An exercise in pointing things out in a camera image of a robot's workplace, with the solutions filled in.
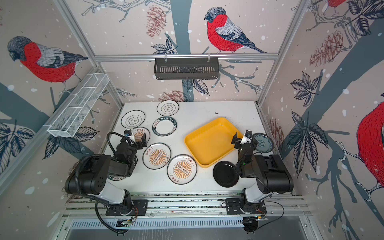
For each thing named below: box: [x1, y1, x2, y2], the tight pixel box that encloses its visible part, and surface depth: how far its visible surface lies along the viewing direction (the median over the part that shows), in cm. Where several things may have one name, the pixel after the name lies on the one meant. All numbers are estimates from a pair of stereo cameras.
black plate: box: [213, 160, 240, 188], surface depth 86 cm
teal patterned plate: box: [253, 132, 274, 154], surface depth 99 cm
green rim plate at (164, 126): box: [152, 116, 178, 137], surface depth 109 cm
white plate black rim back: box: [156, 100, 180, 117], surface depth 120 cm
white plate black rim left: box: [120, 109, 146, 129], surface depth 113 cm
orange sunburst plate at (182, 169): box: [166, 154, 198, 185], surface depth 87 cm
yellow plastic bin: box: [184, 117, 244, 168], surface depth 100 cm
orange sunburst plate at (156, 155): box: [142, 142, 172, 170], surface depth 94 cm
